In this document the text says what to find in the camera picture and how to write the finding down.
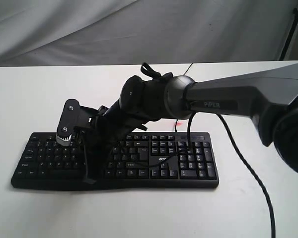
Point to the black acer keyboard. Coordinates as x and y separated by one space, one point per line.
142 160

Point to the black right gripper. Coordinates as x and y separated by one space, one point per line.
106 131

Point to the black tripod stand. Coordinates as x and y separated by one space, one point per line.
290 37

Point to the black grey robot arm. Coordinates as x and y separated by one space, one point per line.
269 98

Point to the grey backdrop cloth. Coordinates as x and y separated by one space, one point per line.
108 32

